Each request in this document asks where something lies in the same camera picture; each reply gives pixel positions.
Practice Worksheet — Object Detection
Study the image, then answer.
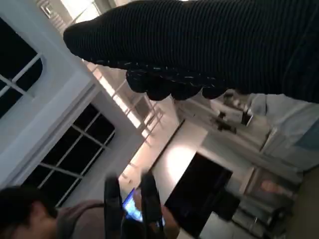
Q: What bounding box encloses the lit phone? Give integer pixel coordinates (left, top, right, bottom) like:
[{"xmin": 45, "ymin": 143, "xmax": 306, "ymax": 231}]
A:
[{"xmin": 121, "ymin": 188, "xmax": 166, "ymax": 227}]

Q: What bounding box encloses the white framed dark window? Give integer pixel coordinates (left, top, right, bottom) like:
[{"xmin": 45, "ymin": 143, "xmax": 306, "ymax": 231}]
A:
[
  {"xmin": 0, "ymin": 17, "xmax": 43, "ymax": 120},
  {"xmin": 22, "ymin": 103, "xmax": 117, "ymax": 207}
]

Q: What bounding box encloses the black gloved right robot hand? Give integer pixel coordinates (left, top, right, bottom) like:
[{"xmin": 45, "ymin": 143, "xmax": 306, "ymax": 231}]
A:
[{"xmin": 62, "ymin": 0, "xmax": 319, "ymax": 104}]

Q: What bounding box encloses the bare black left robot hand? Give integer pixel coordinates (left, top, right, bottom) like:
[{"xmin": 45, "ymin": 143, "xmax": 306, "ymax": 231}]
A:
[{"xmin": 104, "ymin": 173, "xmax": 165, "ymax": 239}]

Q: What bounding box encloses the black monitor screen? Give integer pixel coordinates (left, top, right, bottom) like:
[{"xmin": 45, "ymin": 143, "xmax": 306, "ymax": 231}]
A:
[{"xmin": 164, "ymin": 152, "xmax": 241, "ymax": 221}]

